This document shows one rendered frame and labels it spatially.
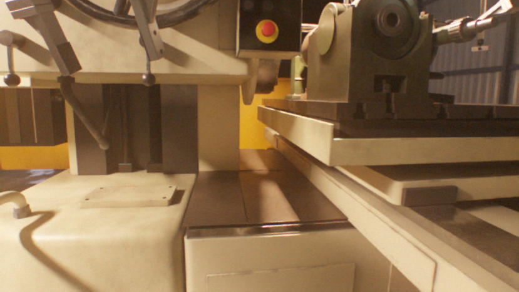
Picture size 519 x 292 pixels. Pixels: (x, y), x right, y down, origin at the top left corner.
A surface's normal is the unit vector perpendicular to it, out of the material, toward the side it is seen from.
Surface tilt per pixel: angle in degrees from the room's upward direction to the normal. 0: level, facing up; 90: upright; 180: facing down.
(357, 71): 90
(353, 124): 90
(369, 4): 90
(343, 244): 90
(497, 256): 0
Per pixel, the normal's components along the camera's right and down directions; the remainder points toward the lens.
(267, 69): 0.09, 0.77
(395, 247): -0.99, 0.00
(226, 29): 0.14, 0.12
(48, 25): 0.98, -0.10
